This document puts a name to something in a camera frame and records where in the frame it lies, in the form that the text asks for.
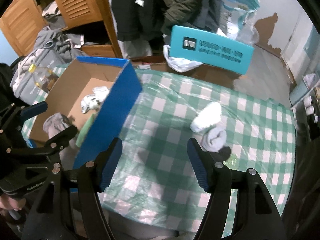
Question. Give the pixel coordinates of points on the light green cloth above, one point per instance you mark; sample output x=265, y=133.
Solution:
x=84, y=130

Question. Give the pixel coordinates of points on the grey rolled sock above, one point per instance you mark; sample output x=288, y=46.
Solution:
x=214, y=139

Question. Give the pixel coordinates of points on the dark grey sock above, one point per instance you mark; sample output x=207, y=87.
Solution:
x=221, y=155

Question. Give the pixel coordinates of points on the beige grey towel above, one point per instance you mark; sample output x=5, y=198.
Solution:
x=56, y=124

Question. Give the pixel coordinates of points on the wooden louvered cabinet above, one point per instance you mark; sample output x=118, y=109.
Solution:
x=22, y=20

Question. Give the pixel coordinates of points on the teal printed box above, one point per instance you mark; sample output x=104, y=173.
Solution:
x=210, y=48

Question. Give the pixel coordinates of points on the blue cardboard box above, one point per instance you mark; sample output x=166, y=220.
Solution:
x=78, y=79

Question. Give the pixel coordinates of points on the plastic bottle yellow cap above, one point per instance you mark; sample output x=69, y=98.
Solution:
x=43, y=77

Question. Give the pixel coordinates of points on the grey tote bag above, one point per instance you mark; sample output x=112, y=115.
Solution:
x=22, y=83

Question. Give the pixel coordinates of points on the white rolled sock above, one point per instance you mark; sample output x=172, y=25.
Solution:
x=207, y=117

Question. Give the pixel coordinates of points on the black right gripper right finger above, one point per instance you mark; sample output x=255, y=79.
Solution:
x=256, y=215

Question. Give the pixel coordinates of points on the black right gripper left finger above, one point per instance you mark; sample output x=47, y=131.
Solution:
x=90, y=179

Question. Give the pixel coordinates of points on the left hand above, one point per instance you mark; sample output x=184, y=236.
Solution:
x=8, y=203

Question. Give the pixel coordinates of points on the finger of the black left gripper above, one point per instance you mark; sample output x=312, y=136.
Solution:
x=14, y=143
x=14, y=116

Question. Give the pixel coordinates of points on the dark hanging jacket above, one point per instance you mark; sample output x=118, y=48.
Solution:
x=148, y=19

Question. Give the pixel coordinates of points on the white shoe rack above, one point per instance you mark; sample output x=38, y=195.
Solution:
x=304, y=101

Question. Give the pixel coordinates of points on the white knotted plastic bag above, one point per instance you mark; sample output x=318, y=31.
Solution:
x=95, y=100

